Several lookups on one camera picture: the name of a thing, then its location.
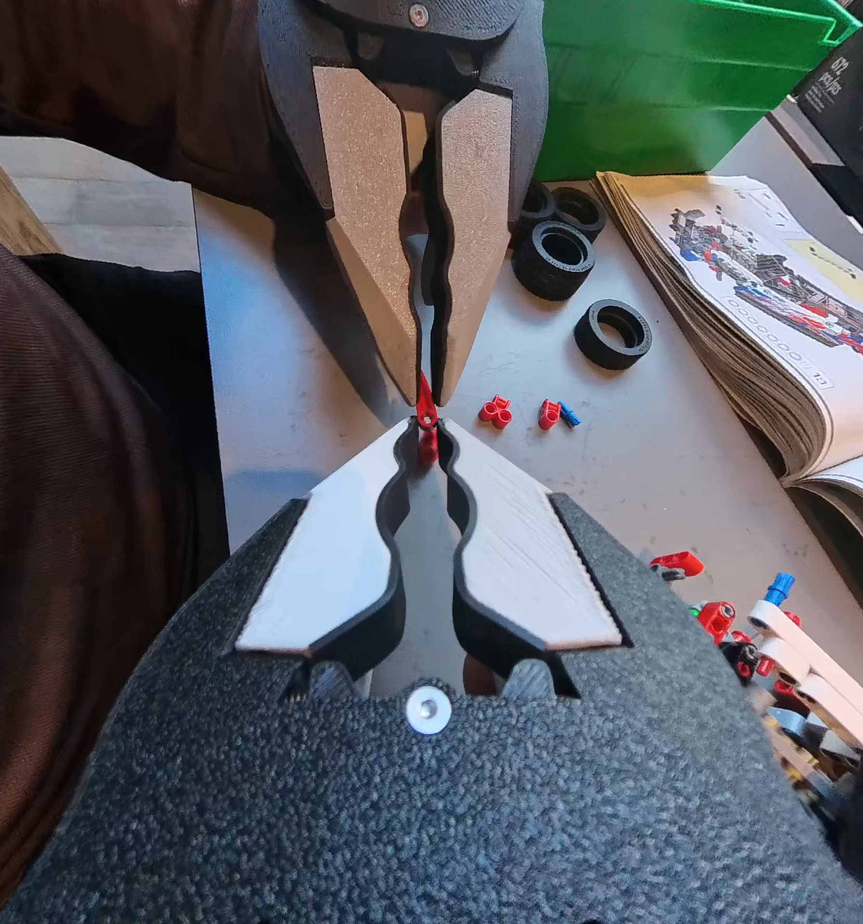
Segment toy brick race car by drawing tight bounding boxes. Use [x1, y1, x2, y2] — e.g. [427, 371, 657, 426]
[648, 550, 863, 867]

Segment black toy car box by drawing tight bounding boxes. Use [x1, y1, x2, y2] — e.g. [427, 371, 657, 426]
[767, 0, 863, 268]

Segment grey desk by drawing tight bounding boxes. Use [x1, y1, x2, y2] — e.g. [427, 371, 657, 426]
[192, 119, 863, 795]

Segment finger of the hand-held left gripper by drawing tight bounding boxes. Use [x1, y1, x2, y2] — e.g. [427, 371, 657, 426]
[312, 64, 432, 409]
[423, 87, 515, 405]

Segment person's brown shirt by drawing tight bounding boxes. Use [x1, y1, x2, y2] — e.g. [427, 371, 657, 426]
[0, 217, 230, 924]

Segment black rubber tyre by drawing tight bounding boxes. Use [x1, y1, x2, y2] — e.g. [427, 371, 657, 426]
[520, 182, 557, 232]
[574, 298, 652, 371]
[512, 220, 596, 302]
[550, 186, 607, 243]

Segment open instruction booklet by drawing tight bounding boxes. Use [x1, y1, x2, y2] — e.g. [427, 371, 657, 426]
[592, 169, 863, 578]

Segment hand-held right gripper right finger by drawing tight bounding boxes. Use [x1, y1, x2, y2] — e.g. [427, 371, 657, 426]
[435, 419, 625, 680]

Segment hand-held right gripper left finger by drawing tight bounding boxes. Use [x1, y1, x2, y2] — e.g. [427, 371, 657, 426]
[235, 416, 419, 680]

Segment green plastic bin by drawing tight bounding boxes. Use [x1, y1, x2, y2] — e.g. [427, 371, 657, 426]
[533, 0, 863, 181]

